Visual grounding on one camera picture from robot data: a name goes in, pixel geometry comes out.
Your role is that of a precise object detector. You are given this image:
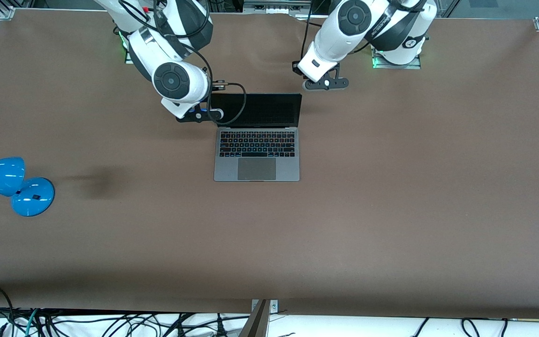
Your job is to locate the grey laptop with black keyboard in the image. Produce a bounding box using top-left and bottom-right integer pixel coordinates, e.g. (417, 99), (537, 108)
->
(207, 93), (303, 183)

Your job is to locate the grey power strip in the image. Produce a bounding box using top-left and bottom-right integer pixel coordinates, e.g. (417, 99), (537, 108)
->
(243, 0), (313, 15)

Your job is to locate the blue desk lamp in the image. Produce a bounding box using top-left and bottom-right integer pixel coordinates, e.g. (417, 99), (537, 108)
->
(0, 157), (56, 217)

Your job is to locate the grey metal pole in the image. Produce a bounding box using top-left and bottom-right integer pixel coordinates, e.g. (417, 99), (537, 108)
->
(238, 300), (270, 337)

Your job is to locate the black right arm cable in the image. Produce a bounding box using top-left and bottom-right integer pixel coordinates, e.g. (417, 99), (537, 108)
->
(155, 0), (248, 127)

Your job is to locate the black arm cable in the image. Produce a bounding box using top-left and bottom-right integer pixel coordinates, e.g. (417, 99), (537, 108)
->
(155, 0), (248, 127)
(300, 0), (314, 64)

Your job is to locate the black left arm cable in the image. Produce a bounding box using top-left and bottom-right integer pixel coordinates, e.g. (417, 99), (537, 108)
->
(300, 0), (314, 64)

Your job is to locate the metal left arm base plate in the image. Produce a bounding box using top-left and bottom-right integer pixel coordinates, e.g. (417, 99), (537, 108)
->
(371, 47), (422, 70)

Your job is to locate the teal cable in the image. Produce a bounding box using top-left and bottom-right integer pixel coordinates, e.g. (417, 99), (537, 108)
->
(25, 308), (42, 337)

